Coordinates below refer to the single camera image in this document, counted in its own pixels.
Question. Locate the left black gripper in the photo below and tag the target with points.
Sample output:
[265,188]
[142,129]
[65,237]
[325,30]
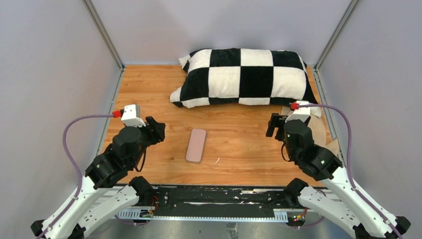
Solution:
[158,134]

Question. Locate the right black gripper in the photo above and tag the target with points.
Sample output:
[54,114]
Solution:
[276,120]

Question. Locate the pink glasses case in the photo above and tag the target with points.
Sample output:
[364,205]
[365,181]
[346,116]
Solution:
[196,146]

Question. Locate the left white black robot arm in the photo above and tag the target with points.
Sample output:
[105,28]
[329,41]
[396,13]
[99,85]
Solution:
[77,218]

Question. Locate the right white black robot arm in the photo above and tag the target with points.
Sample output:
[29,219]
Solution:
[359,215]

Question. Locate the beige crumpled cloth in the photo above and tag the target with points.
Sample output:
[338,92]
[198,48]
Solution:
[317,126]

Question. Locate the black white checkered pillow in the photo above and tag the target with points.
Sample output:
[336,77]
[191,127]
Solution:
[243,76]

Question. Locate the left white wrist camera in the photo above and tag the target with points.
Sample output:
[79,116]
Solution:
[130,116]

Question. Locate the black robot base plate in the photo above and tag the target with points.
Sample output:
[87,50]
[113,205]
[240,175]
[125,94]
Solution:
[161,196]

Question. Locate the slotted aluminium rail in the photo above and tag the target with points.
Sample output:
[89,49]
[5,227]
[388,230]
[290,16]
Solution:
[207,212]

